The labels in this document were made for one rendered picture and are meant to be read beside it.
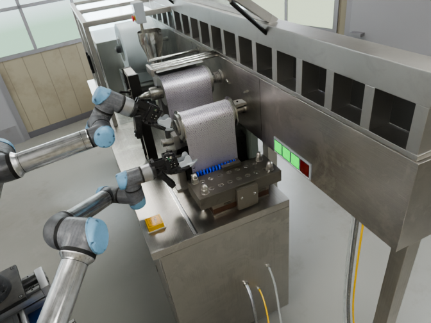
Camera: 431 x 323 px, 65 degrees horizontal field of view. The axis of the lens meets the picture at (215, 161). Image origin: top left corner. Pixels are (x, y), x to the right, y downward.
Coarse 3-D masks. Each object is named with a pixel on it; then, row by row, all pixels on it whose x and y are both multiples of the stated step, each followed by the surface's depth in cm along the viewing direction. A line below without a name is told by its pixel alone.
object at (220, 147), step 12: (216, 132) 154; (228, 132) 157; (192, 144) 152; (204, 144) 154; (216, 144) 157; (228, 144) 160; (192, 156) 155; (204, 156) 157; (216, 156) 160; (228, 156) 163; (192, 168) 158; (204, 168) 161
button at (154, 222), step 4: (156, 216) 153; (148, 220) 151; (152, 220) 151; (156, 220) 151; (160, 220) 150; (148, 224) 149; (152, 224) 149; (156, 224) 148; (160, 224) 149; (148, 228) 147; (152, 228) 148; (156, 228) 149
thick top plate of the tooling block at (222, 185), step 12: (264, 156) 164; (240, 168) 159; (252, 168) 158; (264, 168) 157; (276, 168) 155; (204, 180) 154; (216, 180) 153; (228, 180) 152; (240, 180) 151; (252, 180) 150; (264, 180) 153; (276, 180) 156; (192, 192) 151; (216, 192) 146; (228, 192) 147; (204, 204) 145; (216, 204) 148
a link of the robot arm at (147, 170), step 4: (148, 164) 148; (140, 168) 151; (144, 168) 146; (148, 168) 146; (144, 172) 145; (148, 172) 146; (152, 172) 147; (144, 176) 146; (148, 176) 146; (152, 176) 147; (148, 180) 148
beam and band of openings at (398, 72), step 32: (160, 0) 236; (192, 32) 198; (224, 32) 159; (256, 32) 130; (288, 32) 112; (320, 32) 106; (256, 64) 139; (288, 64) 126; (320, 64) 102; (352, 64) 90; (384, 64) 81; (416, 64) 75; (320, 96) 114; (352, 96) 104; (384, 96) 88; (416, 96) 75; (384, 128) 92; (416, 128) 78; (416, 160) 81
